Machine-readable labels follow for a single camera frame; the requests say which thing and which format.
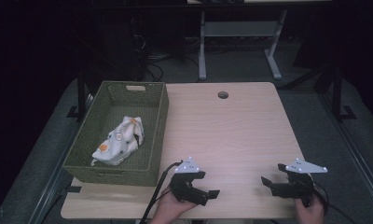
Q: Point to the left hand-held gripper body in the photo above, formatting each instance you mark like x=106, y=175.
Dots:
x=183, y=189

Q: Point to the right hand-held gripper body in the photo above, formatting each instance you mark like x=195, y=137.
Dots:
x=299, y=186

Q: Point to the green woven basket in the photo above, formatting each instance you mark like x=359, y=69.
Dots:
x=156, y=130

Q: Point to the white cloth with orange print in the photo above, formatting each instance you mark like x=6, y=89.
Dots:
x=119, y=143

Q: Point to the person's left hand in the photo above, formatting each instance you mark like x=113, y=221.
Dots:
x=167, y=211

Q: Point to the person's right hand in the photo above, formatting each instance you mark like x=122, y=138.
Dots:
x=312, y=214

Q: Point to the black metal stand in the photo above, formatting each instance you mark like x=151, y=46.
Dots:
x=337, y=93
x=81, y=99

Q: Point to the grey metal floor rail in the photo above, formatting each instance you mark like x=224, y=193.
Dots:
x=48, y=196
x=355, y=155

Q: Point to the grey metal desk frame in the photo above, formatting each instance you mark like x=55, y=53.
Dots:
x=237, y=28

